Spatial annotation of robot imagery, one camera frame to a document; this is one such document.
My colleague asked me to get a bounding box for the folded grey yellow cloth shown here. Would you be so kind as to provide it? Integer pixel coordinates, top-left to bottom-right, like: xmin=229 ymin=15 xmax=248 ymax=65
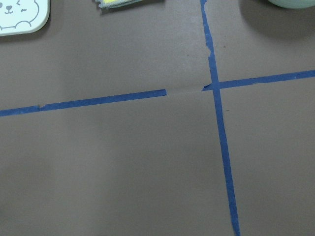
xmin=95 ymin=0 xmax=142 ymax=9

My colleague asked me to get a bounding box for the cream bear tray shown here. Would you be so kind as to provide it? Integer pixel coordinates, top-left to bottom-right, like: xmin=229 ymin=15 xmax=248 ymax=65
xmin=0 ymin=0 xmax=50 ymax=37

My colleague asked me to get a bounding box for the green bowl of ice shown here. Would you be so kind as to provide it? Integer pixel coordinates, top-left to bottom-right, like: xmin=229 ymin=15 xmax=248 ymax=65
xmin=268 ymin=0 xmax=315 ymax=9

